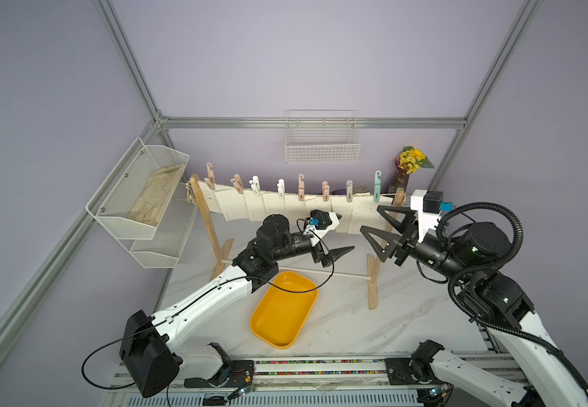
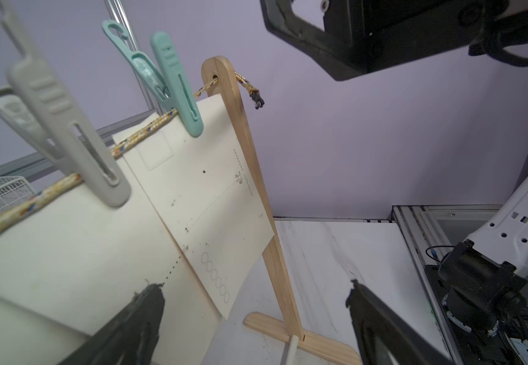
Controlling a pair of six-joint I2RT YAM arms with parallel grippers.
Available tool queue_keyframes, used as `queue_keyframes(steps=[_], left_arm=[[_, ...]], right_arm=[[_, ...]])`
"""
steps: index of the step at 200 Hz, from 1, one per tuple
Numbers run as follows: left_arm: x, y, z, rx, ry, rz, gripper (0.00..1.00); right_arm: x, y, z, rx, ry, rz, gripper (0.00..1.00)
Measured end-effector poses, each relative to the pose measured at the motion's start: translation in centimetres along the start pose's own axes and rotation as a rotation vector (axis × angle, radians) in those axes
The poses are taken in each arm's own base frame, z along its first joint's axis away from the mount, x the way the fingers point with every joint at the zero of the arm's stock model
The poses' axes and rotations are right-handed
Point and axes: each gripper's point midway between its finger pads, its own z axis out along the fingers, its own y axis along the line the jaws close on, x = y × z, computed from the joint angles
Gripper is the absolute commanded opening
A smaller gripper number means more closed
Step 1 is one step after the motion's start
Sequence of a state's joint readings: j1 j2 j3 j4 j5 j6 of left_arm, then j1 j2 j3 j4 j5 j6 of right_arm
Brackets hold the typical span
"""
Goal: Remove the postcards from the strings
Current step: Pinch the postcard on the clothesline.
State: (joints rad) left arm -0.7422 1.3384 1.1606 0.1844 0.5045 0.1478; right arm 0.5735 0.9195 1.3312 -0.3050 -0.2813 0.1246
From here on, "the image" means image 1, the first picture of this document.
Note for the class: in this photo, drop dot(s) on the white wire wall basket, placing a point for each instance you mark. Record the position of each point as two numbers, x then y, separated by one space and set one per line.
321 137

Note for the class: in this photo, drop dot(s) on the wooden clothesline rack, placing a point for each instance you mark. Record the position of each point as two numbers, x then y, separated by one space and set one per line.
279 237

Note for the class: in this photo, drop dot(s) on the teal clothespin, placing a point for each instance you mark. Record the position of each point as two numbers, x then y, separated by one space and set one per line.
377 186

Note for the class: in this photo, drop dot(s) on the beige cloth in basket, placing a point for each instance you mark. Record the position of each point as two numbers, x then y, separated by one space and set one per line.
156 194

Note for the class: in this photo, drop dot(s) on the white clothespin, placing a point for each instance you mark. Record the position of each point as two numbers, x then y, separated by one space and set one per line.
255 185
281 188

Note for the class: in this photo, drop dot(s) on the pink clothespin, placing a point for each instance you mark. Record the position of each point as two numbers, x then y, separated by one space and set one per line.
237 183
301 188
325 191
210 179

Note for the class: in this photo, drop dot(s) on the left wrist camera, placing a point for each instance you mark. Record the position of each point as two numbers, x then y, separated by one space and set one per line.
319 223

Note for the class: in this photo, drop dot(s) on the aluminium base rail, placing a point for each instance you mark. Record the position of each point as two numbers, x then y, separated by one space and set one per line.
384 380

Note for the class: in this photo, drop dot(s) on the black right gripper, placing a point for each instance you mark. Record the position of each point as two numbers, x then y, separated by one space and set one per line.
411 236

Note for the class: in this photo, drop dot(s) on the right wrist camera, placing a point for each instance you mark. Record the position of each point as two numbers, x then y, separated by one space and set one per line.
430 206

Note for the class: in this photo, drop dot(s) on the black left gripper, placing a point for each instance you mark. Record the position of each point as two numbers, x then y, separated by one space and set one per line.
330 257

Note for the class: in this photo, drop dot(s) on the yellow plastic tray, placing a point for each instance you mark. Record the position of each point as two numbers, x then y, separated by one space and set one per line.
281 314

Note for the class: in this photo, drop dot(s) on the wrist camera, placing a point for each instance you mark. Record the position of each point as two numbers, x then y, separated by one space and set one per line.
319 223
430 206

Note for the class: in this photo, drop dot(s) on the dark vase with yellow flowers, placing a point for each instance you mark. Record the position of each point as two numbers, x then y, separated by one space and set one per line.
409 161

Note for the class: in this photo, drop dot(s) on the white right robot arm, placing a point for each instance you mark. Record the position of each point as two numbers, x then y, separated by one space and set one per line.
470 246

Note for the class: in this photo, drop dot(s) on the white mesh shelf basket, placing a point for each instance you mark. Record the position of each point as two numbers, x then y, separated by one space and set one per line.
158 247

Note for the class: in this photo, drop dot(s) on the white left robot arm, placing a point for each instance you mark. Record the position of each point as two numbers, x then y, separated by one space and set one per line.
153 346

